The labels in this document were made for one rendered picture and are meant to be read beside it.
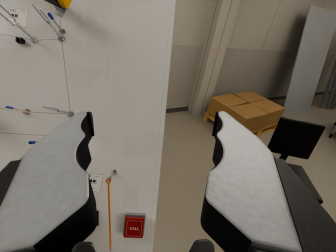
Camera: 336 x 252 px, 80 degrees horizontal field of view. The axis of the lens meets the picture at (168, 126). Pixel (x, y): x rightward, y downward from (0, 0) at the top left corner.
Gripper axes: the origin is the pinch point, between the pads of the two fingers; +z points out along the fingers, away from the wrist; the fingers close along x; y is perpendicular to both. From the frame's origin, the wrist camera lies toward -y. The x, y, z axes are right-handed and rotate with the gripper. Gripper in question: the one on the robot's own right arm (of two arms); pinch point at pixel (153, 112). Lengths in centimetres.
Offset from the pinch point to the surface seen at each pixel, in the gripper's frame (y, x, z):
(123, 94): 18.0, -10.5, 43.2
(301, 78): 123, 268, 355
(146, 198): 43, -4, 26
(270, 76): 131, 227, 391
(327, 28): 40, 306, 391
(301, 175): 129, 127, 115
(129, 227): 46, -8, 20
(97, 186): 39, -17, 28
